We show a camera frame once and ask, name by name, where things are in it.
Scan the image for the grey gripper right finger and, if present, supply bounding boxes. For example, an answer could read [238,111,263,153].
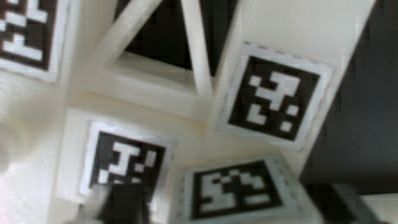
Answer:
[307,183,383,224]

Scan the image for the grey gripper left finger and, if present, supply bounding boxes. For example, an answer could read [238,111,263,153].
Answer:
[83,184,149,224]

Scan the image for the white chair back frame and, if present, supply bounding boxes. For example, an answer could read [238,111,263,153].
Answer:
[0,0,375,224]

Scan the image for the white front rail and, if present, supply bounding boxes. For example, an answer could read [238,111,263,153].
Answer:
[362,193,398,224]

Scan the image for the white chair seat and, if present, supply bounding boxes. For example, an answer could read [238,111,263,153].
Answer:
[55,109,177,224]

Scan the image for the white tagged block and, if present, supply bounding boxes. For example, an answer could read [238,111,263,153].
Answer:
[167,153,321,224]

